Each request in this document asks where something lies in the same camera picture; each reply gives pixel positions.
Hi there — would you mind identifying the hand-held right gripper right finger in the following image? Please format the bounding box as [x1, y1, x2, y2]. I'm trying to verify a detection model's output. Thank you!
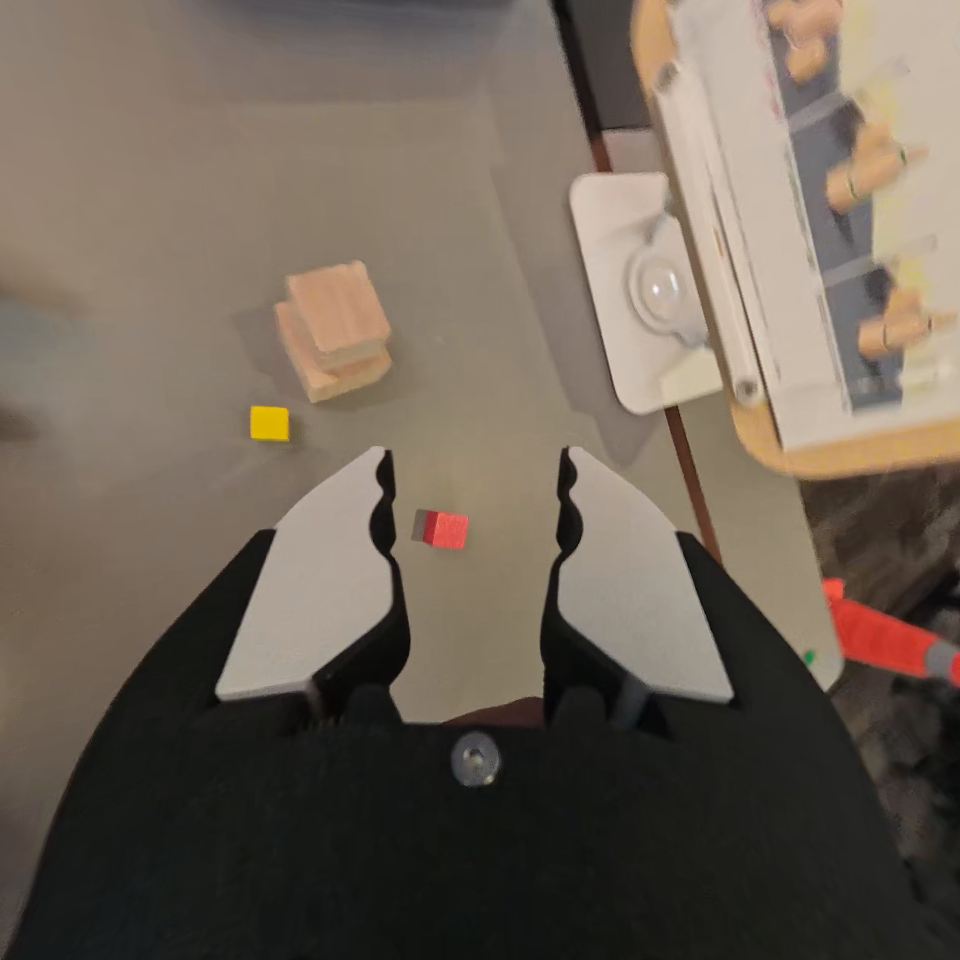
[540, 446, 736, 709]

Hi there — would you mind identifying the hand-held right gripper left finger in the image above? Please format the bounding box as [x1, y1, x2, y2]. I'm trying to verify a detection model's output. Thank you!
[216, 446, 411, 709]

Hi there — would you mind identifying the red wooden cube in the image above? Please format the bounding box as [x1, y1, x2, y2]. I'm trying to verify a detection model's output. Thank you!
[413, 509, 471, 550]

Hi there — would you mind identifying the large wooden cube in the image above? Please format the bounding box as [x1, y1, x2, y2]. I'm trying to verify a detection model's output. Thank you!
[273, 300, 394, 405]

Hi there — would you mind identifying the medium wooden cube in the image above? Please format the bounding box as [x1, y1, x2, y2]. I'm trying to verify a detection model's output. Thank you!
[285, 261, 394, 361]

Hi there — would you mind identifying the wooden display board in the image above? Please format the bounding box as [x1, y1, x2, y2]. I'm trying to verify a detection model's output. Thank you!
[630, 0, 960, 481]

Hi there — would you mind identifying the orange striped traffic cone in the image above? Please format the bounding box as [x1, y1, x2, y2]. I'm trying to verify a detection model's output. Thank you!
[822, 578, 960, 688]

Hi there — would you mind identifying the white instruction sheet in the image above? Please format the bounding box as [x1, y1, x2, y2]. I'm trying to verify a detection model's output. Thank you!
[668, 0, 960, 451]

